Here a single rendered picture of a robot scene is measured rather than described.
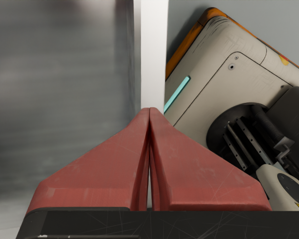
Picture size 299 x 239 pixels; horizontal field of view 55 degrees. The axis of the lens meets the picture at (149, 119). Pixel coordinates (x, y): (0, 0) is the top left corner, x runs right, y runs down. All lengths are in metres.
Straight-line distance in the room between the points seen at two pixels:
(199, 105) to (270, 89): 0.27
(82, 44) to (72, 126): 0.07
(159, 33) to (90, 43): 0.05
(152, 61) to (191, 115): 0.85
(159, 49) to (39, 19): 0.08
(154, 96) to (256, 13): 1.10
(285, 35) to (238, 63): 0.46
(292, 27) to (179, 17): 0.51
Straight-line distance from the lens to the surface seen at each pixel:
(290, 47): 1.48
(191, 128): 1.10
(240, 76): 1.05
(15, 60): 0.22
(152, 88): 0.23
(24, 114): 0.24
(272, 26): 1.37
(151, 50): 0.22
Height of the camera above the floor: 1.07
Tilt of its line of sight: 51 degrees down
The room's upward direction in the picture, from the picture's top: 162 degrees clockwise
